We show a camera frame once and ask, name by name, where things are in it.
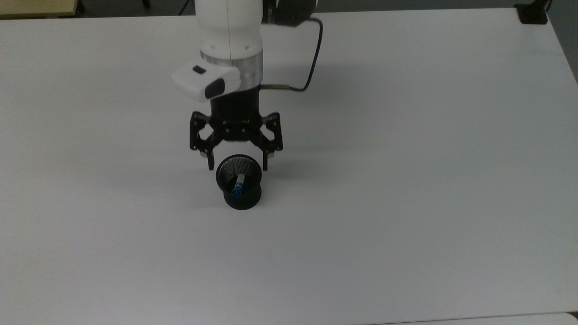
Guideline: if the white adjoining table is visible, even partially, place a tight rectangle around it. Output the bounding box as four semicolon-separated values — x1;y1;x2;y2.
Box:
375;312;578;325

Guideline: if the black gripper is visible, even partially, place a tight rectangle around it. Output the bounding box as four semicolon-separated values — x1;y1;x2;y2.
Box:
189;85;284;172

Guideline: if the black camera stand clamp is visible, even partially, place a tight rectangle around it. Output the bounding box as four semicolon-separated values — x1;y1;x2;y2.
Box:
515;0;554;24

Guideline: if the black mesh pen cup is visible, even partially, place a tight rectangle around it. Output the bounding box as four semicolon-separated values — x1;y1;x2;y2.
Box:
216;155;263;211

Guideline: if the light wooden desk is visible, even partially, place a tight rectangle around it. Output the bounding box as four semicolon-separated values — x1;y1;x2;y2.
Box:
0;0;77;19

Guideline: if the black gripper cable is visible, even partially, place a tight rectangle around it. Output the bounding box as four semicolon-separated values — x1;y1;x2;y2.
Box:
261;16;324;93

